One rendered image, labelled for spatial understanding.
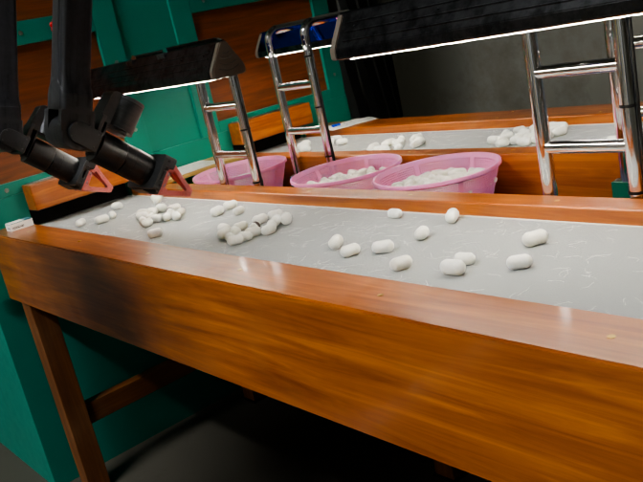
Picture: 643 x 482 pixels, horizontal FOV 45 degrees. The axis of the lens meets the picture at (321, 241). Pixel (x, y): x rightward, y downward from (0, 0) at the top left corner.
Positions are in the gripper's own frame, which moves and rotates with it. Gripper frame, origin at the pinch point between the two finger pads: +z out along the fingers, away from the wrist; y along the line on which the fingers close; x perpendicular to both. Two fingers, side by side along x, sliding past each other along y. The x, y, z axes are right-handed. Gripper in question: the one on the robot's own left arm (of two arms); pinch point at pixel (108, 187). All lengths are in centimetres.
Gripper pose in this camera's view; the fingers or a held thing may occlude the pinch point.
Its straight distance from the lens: 181.3
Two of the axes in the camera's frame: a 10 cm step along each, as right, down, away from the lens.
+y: -6.4, -0.6, 7.7
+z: 7.0, 3.8, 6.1
